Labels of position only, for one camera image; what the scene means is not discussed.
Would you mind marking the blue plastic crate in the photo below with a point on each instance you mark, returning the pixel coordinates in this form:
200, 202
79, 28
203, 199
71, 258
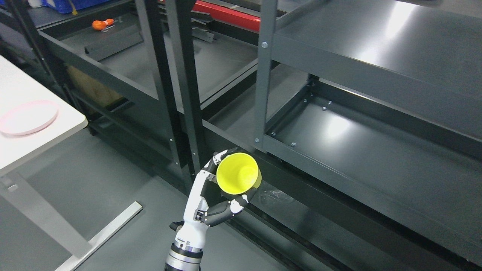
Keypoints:
66, 6

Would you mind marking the yellow plastic cup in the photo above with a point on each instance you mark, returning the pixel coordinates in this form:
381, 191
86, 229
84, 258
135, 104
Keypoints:
237, 173

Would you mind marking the white standing desk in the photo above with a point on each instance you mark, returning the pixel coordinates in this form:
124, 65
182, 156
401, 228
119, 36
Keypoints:
18, 88

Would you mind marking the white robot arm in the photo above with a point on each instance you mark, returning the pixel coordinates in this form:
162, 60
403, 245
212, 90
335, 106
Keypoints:
179, 259

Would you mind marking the grey metal shelf rack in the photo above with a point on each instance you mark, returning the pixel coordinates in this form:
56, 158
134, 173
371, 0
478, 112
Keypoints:
367, 112

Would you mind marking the pink plastic plate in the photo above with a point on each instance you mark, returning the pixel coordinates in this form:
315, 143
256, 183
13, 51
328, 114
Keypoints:
29, 118

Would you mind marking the orange toy on shelf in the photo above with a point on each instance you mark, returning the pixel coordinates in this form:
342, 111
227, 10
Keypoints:
102, 25

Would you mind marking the black metal shelf rack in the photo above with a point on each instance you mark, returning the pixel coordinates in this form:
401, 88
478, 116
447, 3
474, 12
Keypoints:
152, 78

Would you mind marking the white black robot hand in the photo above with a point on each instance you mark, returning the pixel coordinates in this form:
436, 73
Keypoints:
208, 206

